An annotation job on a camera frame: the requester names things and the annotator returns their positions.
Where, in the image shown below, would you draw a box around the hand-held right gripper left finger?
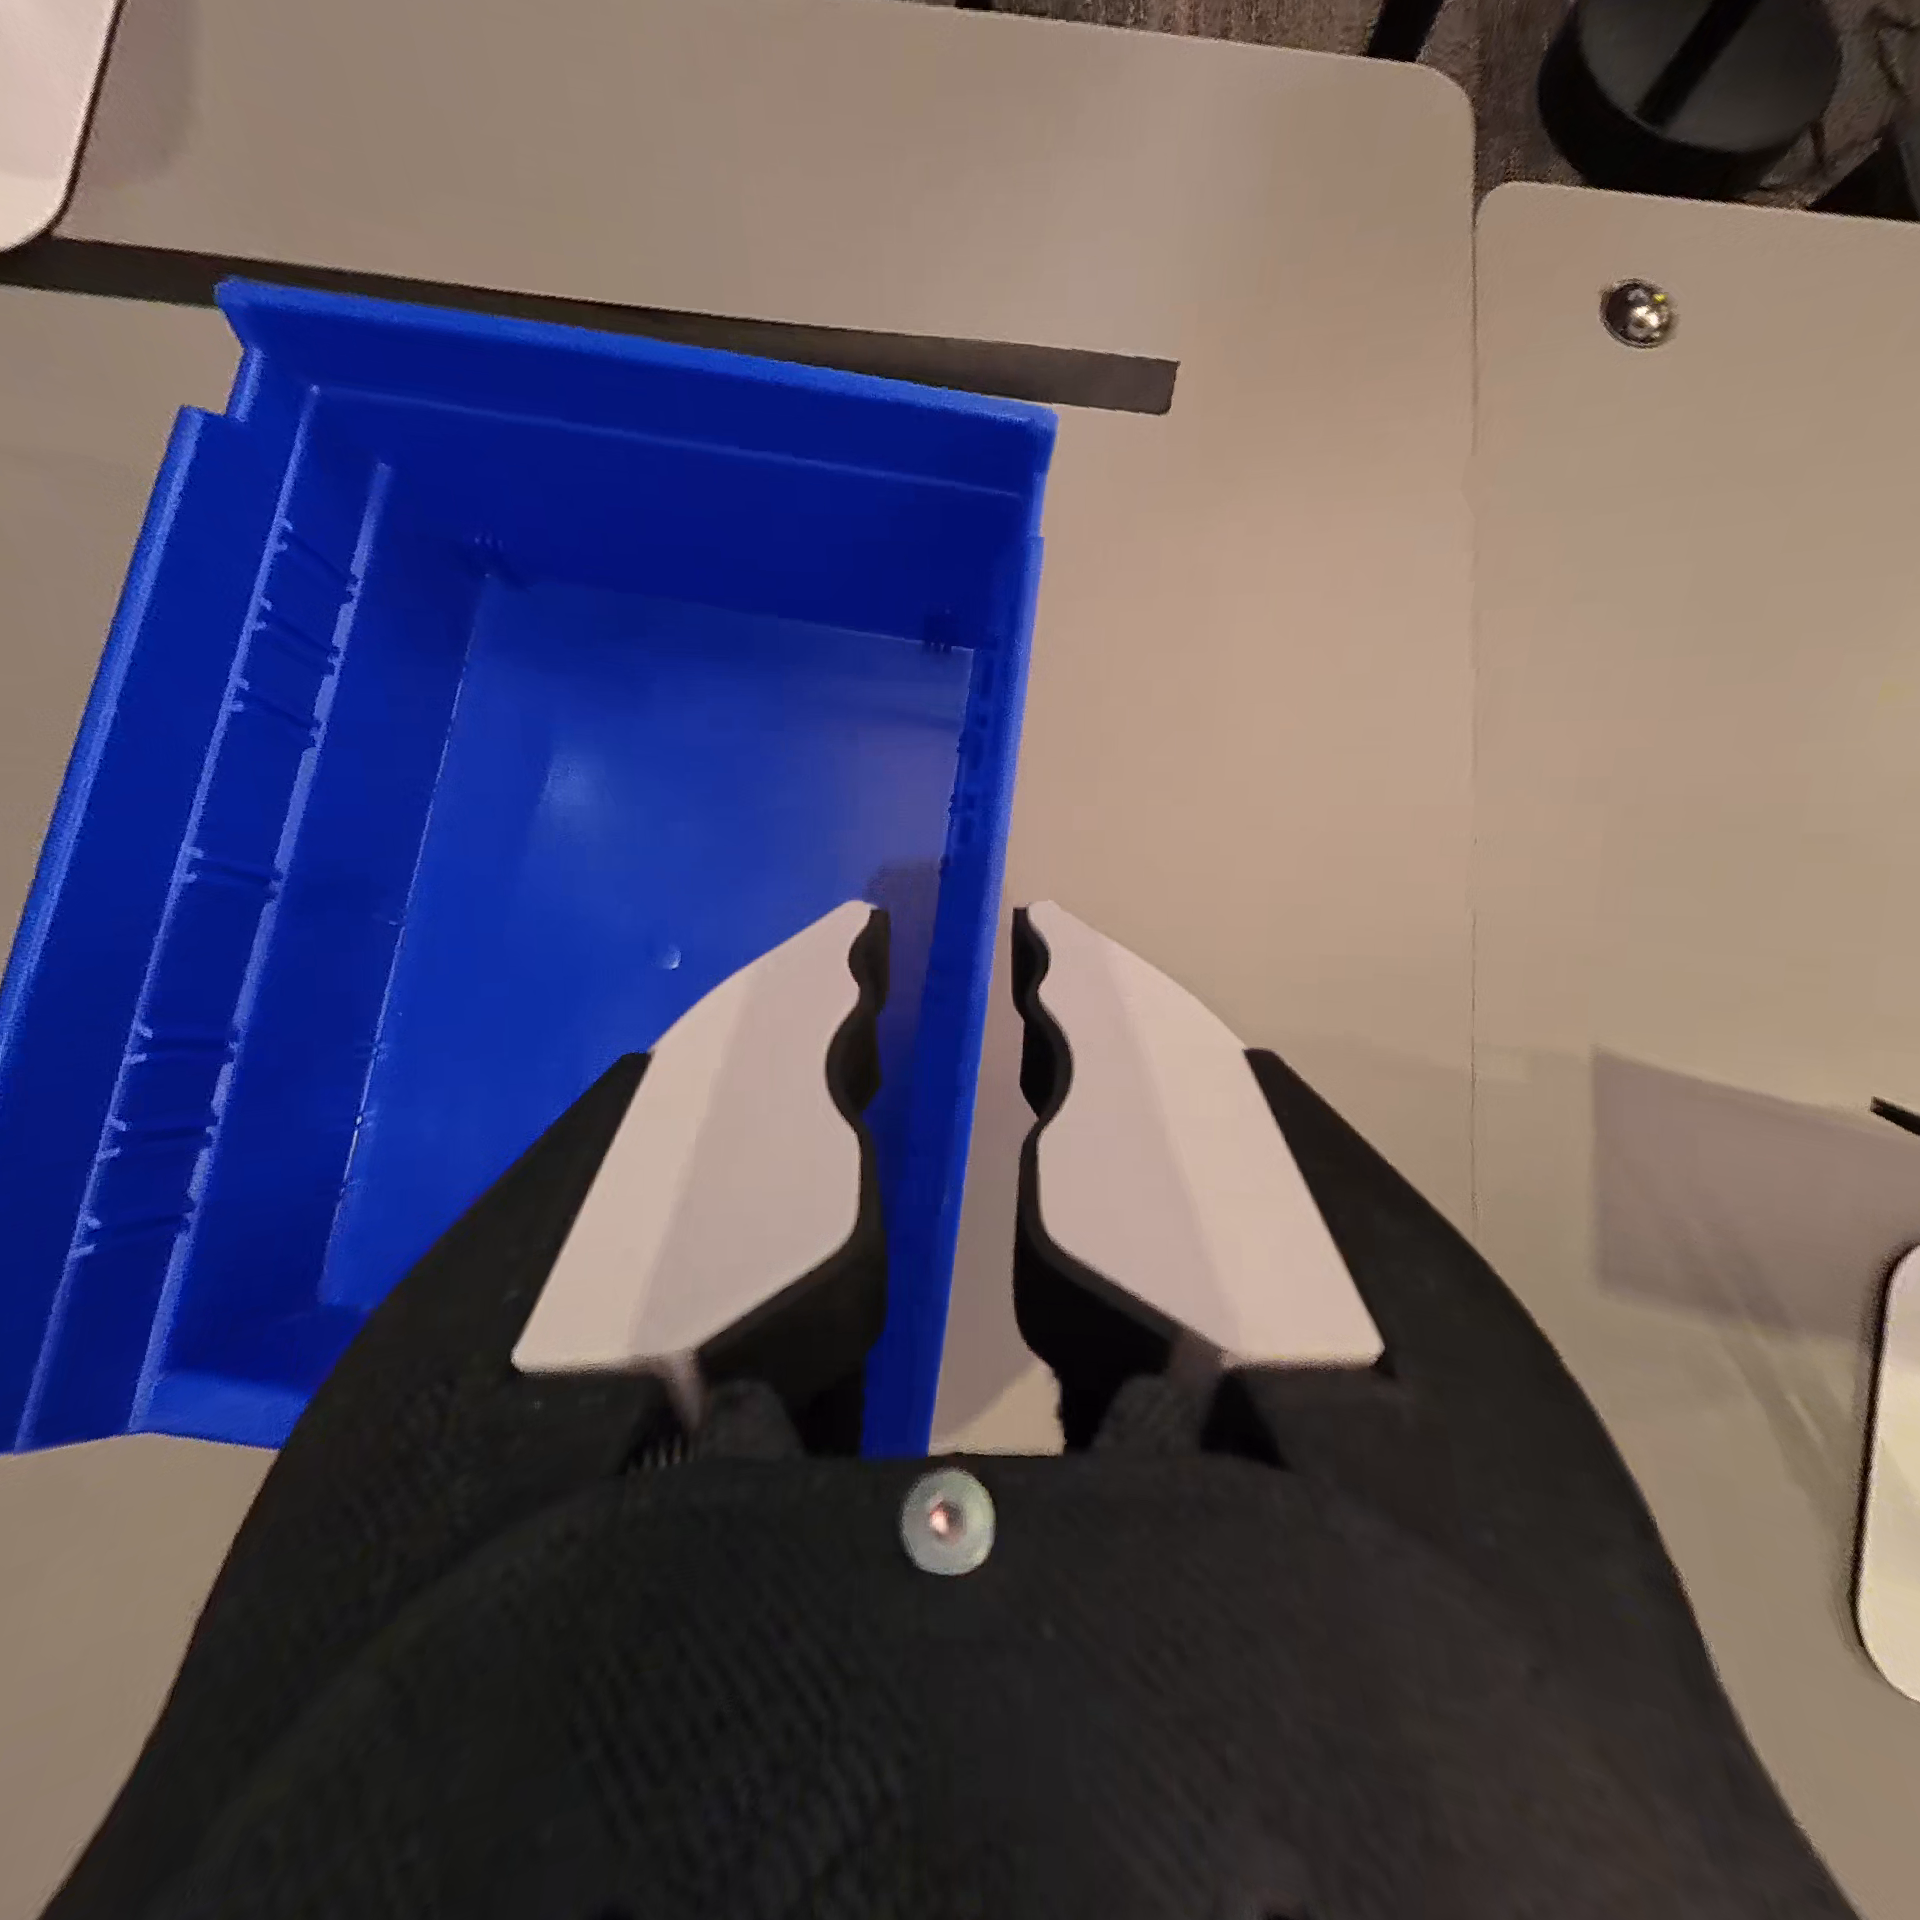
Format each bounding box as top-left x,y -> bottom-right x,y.
511,895 -> 899,1458

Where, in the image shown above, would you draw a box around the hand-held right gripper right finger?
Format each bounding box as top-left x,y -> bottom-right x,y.
1009,902 -> 1389,1458

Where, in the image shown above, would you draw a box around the blue plastic bin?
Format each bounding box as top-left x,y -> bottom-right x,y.
0,276 -> 1056,1458

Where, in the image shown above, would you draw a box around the instruction sheet on stand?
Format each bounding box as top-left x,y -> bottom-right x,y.
1853,1243 -> 1920,1704

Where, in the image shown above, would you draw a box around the black round stand base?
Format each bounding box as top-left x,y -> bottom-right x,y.
1573,0 -> 1837,129

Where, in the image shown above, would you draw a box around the white flat object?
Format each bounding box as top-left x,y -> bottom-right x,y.
0,0 -> 127,252

